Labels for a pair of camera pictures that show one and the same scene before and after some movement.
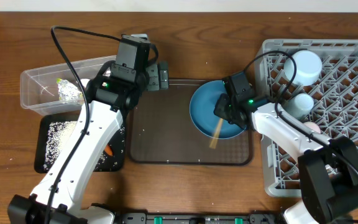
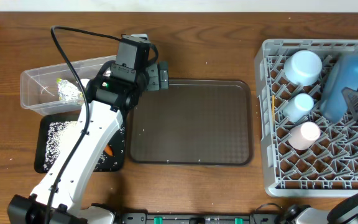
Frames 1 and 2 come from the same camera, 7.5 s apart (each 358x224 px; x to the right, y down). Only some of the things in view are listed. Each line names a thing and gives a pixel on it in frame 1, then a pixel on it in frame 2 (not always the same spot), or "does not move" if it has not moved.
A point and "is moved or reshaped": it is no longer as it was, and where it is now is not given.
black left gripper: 156,82 does not move
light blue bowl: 309,66 does not move
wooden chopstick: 214,139 is moved or reshaped
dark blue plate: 202,107 to 348,72
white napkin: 84,81 does not move
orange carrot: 108,150 does not move
